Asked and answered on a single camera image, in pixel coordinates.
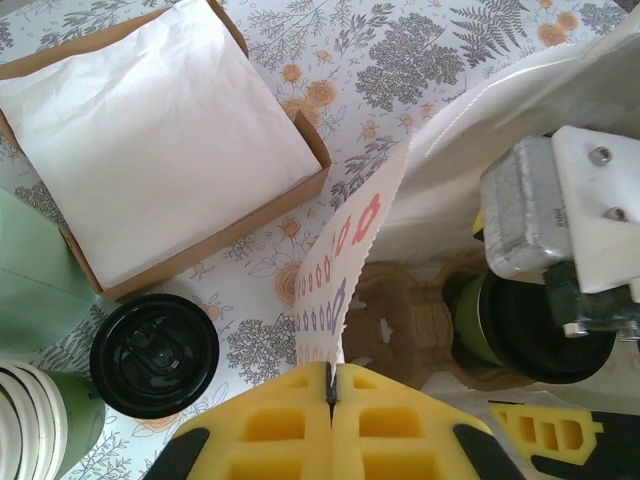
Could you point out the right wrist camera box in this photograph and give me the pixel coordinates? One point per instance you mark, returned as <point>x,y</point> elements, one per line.
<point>525,215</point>

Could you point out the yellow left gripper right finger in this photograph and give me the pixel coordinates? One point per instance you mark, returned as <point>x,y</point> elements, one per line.
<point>400,405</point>

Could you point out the mint green straw holder cup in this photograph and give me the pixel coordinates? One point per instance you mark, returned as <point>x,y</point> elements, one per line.
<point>40,275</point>

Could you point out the white paper napkin stack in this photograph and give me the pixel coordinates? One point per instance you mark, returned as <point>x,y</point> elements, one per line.
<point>150,140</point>

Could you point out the green coffee cup black lid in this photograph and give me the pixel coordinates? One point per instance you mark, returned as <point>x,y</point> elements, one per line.
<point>500,325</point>

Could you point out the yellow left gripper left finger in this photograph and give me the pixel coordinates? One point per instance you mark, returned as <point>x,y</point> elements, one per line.
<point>280,400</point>

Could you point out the brown cardboard napkin tray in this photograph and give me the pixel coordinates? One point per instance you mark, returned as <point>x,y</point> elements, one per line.
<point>240,235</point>

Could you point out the black plastic cup lid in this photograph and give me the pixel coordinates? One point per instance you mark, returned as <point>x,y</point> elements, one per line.
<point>155,355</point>

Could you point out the brown pulp cup carrier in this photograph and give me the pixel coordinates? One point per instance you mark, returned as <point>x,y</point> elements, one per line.
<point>400,320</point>

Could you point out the white printed paper bag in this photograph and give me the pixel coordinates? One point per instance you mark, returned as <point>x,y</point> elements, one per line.
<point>450,175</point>

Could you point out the stack of green paper cups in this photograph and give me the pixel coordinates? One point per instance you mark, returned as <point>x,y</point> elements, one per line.
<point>40,425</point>

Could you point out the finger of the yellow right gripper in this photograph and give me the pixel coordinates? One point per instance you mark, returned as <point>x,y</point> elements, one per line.
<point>478,225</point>
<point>545,430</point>

